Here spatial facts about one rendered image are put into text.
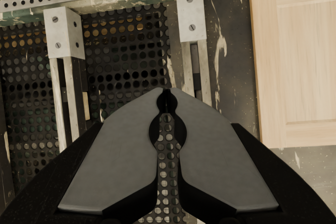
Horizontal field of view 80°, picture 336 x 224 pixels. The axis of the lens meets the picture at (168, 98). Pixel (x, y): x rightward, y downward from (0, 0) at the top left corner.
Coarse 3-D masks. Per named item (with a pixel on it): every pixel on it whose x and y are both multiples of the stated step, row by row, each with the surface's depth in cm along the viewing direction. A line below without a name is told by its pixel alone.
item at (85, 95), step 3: (84, 93) 57; (84, 96) 56; (84, 99) 56; (87, 99) 58; (84, 102) 56; (87, 102) 58; (84, 105) 56; (87, 105) 58; (84, 108) 56; (87, 108) 57; (84, 111) 56; (87, 111) 57; (87, 114) 57; (87, 117) 57
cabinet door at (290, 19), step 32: (256, 0) 50; (288, 0) 49; (320, 0) 48; (256, 32) 50; (288, 32) 49; (320, 32) 49; (256, 64) 51; (288, 64) 50; (320, 64) 49; (288, 96) 50; (320, 96) 49; (288, 128) 50; (320, 128) 49
